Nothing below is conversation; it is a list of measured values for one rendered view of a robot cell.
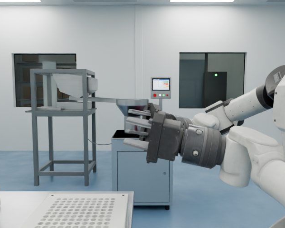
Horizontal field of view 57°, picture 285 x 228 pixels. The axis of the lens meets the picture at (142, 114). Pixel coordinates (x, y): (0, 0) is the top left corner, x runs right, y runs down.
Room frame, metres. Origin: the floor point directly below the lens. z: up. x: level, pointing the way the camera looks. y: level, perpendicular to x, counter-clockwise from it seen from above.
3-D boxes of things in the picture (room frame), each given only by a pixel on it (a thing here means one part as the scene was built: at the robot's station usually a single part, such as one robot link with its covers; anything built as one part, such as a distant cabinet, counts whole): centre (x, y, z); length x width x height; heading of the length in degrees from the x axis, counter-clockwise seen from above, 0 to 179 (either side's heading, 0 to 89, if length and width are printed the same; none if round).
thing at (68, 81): (3.40, 0.77, 0.75); 1.43 x 1.06 x 1.50; 90
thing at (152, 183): (2.87, 0.00, 0.38); 0.63 x 0.57 x 0.76; 90
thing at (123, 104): (2.92, 0.05, 0.95); 0.49 x 0.36 x 0.38; 90
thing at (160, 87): (3.01, -0.21, 1.07); 0.23 x 0.10 x 0.62; 90
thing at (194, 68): (5.43, -1.41, 1.43); 1.38 x 0.01 x 1.16; 90
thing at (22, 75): (5.42, 1.96, 1.43); 1.32 x 0.01 x 1.11; 90
